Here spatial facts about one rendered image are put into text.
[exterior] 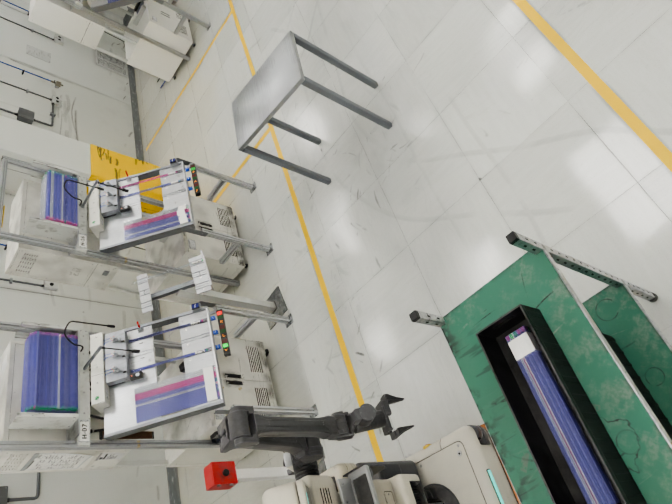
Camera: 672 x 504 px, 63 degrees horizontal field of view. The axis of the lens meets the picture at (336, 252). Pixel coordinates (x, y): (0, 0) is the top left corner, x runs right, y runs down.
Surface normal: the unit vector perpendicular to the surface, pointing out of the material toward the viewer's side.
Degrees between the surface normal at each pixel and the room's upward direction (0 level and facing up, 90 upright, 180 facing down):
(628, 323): 0
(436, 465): 0
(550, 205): 0
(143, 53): 90
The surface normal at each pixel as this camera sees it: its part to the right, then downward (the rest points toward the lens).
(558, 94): -0.74, -0.22
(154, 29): 0.28, 0.76
